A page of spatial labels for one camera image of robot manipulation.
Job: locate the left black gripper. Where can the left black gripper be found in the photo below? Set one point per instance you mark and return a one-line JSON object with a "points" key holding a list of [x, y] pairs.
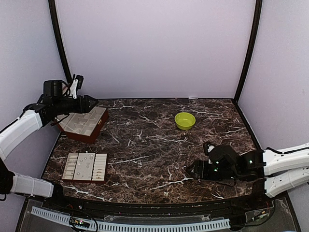
{"points": [[84, 107]]}

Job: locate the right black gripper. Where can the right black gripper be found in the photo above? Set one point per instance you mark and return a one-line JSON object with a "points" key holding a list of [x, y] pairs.
{"points": [[203, 172]]}

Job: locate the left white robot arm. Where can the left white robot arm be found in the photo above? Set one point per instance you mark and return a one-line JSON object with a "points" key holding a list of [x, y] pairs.
{"points": [[10, 138]]}

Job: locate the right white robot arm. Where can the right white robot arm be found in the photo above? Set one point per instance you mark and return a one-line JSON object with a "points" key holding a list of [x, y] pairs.
{"points": [[271, 171]]}

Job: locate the brown wooden jewelry box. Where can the brown wooden jewelry box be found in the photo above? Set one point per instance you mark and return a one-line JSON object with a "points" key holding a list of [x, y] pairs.
{"points": [[83, 127]]}

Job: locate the beige jewelry tray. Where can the beige jewelry tray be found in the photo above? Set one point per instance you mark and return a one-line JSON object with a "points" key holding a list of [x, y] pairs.
{"points": [[85, 168]]}

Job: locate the green plastic bowl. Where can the green plastic bowl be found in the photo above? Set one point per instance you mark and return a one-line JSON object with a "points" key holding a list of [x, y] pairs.
{"points": [[184, 121]]}

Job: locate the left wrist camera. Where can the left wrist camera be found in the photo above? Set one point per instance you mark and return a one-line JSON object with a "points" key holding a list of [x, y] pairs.
{"points": [[76, 85]]}

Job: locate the black front rail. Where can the black front rail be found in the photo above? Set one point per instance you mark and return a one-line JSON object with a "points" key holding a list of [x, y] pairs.
{"points": [[232, 207]]}

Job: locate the white slotted cable duct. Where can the white slotted cable duct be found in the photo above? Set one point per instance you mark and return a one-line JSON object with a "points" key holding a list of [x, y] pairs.
{"points": [[132, 224]]}

